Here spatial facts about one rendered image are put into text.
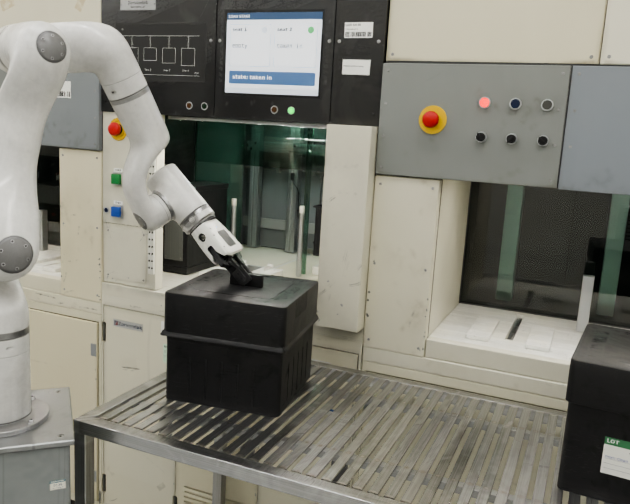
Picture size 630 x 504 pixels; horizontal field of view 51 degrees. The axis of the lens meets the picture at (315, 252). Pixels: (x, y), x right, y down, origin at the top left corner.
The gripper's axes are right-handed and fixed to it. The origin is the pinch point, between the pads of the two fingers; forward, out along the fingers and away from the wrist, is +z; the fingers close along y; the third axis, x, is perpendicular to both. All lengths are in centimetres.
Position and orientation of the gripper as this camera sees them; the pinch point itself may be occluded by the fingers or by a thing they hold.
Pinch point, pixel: (243, 275)
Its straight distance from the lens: 158.0
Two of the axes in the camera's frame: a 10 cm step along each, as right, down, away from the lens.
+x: -7.3, 6.2, 3.0
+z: 6.4, 7.7, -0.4
